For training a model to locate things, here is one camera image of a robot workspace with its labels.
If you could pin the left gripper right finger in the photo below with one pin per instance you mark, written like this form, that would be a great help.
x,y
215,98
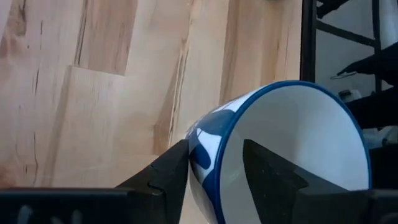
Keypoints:
x,y
280,199

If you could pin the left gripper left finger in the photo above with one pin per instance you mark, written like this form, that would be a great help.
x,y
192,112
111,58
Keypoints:
x,y
166,193

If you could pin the blue white patterned mug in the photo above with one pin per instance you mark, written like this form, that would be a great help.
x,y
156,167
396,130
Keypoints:
x,y
311,130

